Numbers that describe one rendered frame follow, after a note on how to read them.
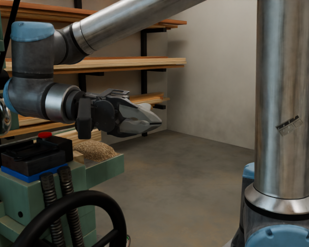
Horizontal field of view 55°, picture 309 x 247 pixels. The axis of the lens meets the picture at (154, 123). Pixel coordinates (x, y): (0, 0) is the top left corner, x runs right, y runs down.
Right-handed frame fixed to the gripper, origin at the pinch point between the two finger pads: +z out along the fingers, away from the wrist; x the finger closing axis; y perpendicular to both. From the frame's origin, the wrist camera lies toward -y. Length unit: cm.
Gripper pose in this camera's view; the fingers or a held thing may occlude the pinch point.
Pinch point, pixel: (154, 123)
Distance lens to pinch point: 61.0
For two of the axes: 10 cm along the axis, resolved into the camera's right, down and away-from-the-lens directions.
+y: 3.3, -3.8, 8.6
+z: 9.4, 1.7, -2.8
